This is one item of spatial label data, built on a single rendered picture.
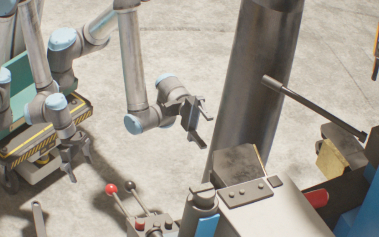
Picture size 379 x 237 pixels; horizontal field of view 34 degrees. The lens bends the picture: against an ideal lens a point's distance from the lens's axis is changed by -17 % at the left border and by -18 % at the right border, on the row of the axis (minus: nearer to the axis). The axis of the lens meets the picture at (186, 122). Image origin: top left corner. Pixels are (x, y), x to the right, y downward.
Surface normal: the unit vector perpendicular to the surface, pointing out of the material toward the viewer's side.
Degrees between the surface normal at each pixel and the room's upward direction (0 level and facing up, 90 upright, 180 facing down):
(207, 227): 90
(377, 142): 90
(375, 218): 90
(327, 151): 90
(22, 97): 0
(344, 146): 0
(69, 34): 5
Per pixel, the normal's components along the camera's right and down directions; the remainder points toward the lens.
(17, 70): 0.79, 0.46
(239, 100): -0.61, 0.39
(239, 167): 0.16, -0.79
